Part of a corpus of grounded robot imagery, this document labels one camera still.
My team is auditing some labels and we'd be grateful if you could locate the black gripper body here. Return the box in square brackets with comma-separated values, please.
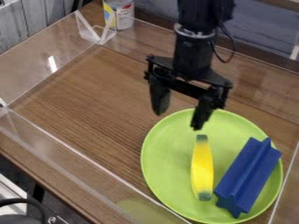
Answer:
[145, 28, 233, 109]

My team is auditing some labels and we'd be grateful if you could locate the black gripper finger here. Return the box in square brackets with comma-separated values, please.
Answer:
[191, 98, 214, 130]
[150, 76, 171, 116]

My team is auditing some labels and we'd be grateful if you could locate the yellow toy banana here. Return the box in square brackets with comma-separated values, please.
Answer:
[191, 135, 214, 201]

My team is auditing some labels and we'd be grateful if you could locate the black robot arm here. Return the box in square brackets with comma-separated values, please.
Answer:
[145, 0, 235, 130]

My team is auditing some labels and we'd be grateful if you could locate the green plate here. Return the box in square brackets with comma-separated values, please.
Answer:
[141, 109, 284, 224]

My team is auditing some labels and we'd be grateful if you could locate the blue star-shaped block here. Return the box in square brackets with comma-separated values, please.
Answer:
[214, 137, 282, 219]

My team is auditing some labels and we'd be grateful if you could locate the clear acrylic enclosure wall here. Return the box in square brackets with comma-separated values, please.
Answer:
[0, 10, 299, 224]

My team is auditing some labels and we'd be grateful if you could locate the black cable lower left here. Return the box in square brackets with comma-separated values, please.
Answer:
[0, 197, 47, 224]

